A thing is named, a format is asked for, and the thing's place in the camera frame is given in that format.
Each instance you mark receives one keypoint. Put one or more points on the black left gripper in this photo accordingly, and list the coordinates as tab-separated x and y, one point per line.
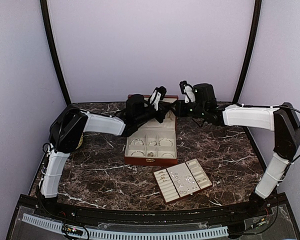
164	107

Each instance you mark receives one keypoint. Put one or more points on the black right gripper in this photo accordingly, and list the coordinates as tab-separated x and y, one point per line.
180	111

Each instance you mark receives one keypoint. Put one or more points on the red wooden jewelry box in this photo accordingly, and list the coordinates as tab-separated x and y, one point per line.
150	143

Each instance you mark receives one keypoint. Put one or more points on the red jewelry tray insert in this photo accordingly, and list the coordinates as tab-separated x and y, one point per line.
181	180

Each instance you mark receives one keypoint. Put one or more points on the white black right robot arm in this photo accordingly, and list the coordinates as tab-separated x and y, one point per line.
200	103

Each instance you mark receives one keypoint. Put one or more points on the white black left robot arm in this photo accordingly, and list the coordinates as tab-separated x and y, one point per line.
67	130

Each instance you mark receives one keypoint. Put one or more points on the woven bamboo tray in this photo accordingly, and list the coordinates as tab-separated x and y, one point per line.
80	141

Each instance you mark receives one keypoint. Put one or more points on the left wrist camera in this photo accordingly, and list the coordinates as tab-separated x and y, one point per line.
157	95

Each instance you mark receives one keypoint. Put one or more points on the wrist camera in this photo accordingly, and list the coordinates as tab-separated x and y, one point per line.
188	91
157	95

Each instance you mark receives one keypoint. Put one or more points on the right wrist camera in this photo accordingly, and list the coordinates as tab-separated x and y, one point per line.
188	91

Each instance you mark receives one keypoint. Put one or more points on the black front table rail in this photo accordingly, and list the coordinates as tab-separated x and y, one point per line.
88	215

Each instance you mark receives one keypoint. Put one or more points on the right black frame post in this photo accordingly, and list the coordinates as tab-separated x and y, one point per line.
249	51

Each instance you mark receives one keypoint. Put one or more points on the black frame post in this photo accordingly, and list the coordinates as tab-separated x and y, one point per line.
53	51
249	51

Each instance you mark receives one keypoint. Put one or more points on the white slotted cable duct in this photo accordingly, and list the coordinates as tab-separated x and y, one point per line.
84	233

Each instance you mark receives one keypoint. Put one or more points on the left black frame post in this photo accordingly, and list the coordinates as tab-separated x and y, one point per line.
53	51

